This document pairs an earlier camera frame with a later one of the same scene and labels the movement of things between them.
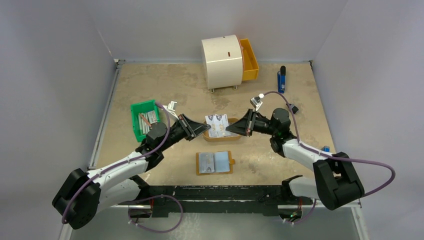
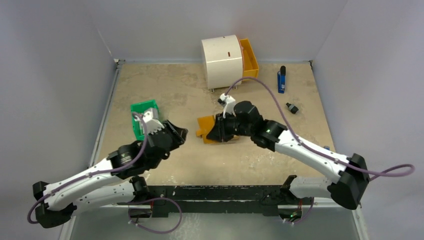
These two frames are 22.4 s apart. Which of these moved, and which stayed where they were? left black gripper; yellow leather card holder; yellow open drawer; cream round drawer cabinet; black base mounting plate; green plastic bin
Moved: yellow leather card holder; left black gripper
Stayed: yellow open drawer; cream round drawer cabinet; black base mounting plate; green plastic bin
